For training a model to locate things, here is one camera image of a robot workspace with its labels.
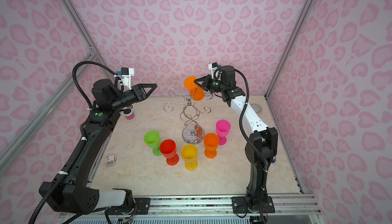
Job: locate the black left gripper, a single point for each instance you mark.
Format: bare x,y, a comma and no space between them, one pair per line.
139,93

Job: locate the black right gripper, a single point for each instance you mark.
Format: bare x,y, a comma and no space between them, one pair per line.
207,86

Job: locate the orange plastic wine glass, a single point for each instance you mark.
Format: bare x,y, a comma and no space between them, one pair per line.
211,142
196,93

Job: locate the green plastic wine glass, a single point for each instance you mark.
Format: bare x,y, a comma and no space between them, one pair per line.
152,139

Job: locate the magenta plastic wine glass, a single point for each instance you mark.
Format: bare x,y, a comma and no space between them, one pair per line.
223,128

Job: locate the red plastic wine glass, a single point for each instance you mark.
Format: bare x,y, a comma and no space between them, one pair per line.
168,149

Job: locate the yellow plastic wine glass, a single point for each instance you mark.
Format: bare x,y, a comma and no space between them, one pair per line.
189,154

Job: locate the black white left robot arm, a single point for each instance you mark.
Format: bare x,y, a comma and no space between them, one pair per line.
68,191

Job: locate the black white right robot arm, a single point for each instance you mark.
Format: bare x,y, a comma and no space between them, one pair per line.
261,140

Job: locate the small red white packet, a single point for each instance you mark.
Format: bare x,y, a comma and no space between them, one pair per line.
110,160

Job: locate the chrome wire wine glass rack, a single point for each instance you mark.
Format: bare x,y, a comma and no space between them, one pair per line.
192,132

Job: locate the aluminium diagonal frame bar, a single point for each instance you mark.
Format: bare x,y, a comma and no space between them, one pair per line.
31,90

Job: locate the aluminium corner frame post left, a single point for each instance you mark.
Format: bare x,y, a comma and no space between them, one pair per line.
93,58

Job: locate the aluminium corner frame post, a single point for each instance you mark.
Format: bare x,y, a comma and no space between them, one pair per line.
301,19
93,58

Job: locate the aluminium corner frame post right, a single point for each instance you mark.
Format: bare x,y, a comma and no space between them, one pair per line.
301,19

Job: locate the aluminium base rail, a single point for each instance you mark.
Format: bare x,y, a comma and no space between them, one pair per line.
281,208

